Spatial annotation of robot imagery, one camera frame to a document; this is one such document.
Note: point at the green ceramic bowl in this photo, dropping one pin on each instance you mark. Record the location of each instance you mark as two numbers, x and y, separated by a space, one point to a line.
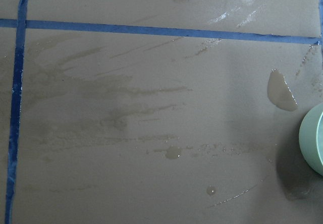
310 138

